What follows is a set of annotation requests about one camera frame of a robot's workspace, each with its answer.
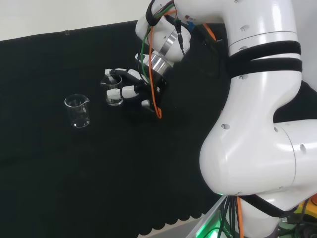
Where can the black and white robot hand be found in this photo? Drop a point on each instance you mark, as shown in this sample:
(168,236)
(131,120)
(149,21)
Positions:
(128,92)

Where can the clear glass beaker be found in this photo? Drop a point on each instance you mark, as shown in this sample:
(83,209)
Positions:
(78,111)
(114,101)

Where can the black bench cloth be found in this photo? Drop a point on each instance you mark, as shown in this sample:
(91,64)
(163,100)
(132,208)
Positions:
(99,161)

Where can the yellow stop button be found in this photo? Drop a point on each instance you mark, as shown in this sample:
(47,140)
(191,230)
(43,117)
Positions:
(308,210)

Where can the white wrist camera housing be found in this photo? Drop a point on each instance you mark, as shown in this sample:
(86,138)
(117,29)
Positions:
(142,59)

